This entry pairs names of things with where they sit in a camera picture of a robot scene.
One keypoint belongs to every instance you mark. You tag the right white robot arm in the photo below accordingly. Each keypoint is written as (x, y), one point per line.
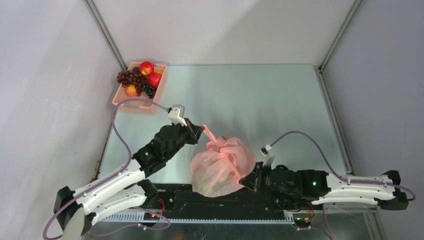
(382, 191)

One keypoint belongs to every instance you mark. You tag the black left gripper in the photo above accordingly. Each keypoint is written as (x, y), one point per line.
(193, 131)

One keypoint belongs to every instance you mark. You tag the pink plastic perforated basket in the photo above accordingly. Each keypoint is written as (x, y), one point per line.
(141, 104)

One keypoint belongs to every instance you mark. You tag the red apple at basket back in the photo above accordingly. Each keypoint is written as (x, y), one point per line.
(146, 68)

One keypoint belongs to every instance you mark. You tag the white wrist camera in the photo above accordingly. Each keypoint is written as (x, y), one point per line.
(268, 154)
(176, 115)

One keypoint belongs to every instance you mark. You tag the pink printed plastic bag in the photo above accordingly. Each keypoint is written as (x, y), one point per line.
(216, 172)

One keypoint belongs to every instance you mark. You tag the dark purple fake grapes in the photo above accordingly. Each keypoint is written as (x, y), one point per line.
(132, 77)

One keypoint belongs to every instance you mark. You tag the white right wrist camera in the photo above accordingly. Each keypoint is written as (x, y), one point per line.
(268, 154)

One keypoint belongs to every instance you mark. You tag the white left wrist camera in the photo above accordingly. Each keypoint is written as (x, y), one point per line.
(176, 115)

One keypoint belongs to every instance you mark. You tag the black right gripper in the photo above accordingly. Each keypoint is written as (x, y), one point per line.
(253, 181)

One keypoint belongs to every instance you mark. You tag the black fake grape bunch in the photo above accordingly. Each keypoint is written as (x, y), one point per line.
(149, 90)

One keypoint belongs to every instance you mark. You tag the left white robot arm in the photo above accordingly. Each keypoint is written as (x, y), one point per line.
(128, 186)

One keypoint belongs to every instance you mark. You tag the orange fake peach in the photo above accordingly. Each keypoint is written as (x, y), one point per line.
(131, 91)

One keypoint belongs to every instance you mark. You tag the red fake apple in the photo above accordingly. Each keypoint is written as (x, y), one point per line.
(154, 79)

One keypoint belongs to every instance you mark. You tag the yellow fake fruit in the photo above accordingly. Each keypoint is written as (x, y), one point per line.
(157, 71)

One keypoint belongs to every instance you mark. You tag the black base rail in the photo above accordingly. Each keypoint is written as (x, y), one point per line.
(179, 202)

